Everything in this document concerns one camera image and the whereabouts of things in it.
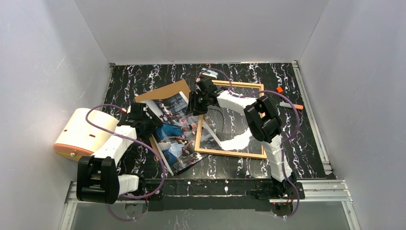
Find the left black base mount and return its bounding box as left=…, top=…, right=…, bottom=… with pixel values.
left=118, top=175, right=165, bottom=200

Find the printed colour photo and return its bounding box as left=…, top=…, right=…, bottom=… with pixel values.
left=143, top=92, right=208, bottom=175

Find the teal white stapler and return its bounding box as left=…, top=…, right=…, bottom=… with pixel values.
left=201, top=68, right=218, bottom=80

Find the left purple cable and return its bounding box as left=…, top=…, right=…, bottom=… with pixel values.
left=85, top=104, right=167, bottom=222

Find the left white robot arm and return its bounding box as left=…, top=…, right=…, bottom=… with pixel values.
left=76, top=103, right=166, bottom=204

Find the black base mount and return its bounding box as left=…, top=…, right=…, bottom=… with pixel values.
left=250, top=174, right=305, bottom=217
left=118, top=175, right=165, bottom=200

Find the black marker orange cap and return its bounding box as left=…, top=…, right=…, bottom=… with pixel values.
left=276, top=86, right=287, bottom=100

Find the aluminium rail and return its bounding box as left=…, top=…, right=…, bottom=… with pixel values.
left=66, top=181, right=353, bottom=204

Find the wooden picture frame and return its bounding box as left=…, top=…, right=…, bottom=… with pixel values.
left=194, top=80, right=268, bottom=160

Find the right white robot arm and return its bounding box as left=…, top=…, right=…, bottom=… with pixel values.
left=187, top=78, right=295, bottom=184

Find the brown cardboard backing board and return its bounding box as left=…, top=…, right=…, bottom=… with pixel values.
left=135, top=80, right=191, bottom=103

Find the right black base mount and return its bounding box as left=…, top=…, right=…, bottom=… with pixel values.
left=250, top=174, right=305, bottom=217

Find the purple cable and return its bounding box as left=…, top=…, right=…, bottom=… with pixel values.
left=85, top=104, right=167, bottom=222
left=198, top=68, right=301, bottom=219

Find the white cylindrical orange-based device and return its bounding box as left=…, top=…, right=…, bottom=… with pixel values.
left=53, top=108, right=119, bottom=161

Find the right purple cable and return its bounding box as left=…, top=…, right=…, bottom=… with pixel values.
left=198, top=68, right=301, bottom=219

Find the grey marker salmon cap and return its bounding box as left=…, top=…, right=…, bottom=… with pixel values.
left=279, top=102, right=304, bottom=110

